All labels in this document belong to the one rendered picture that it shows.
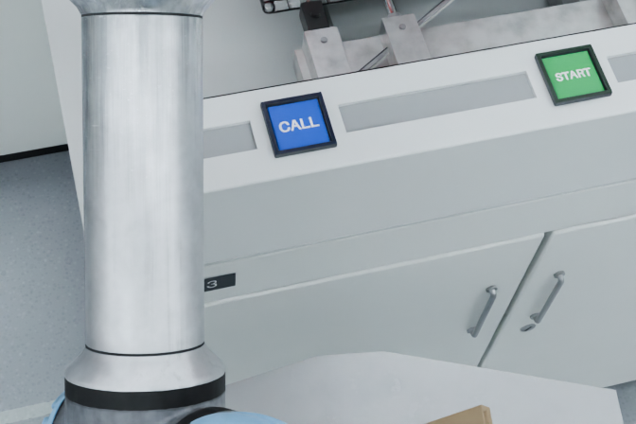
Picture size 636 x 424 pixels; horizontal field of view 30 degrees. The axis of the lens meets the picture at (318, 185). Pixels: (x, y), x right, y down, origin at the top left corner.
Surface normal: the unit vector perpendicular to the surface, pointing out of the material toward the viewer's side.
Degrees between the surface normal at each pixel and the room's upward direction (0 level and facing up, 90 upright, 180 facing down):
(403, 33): 0
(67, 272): 0
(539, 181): 90
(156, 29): 38
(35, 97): 90
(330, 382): 0
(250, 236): 90
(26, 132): 90
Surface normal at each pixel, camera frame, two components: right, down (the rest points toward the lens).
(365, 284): 0.25, 0.85
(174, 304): 0.63, 0.06
